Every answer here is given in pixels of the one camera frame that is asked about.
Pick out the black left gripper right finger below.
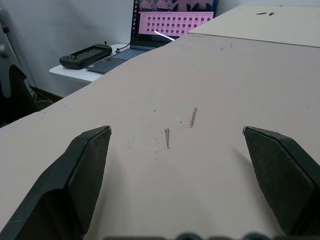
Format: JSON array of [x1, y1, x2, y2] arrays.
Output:
[[242, 126, 320, 236]]

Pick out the black laptop cable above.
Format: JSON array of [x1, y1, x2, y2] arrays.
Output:
[[114, 42, 131, 54]]

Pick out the black office chair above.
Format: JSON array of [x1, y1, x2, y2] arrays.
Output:
[[0, 63, 40, 127]]

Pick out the beige adjoining table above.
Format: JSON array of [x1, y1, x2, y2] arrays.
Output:
[[186, 4, 320, 48]]

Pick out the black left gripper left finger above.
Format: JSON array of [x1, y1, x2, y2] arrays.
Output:
[[0, 125, 112, 240]]

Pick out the grey open laptop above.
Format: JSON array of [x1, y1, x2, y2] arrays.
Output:
[[84, 0, 220, 75]]

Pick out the small white side table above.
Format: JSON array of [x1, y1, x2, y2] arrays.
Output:
[[48, 43, 131, 85]]

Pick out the black handheld game controller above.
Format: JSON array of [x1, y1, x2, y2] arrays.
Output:
[[59, 41, 113, 70]]

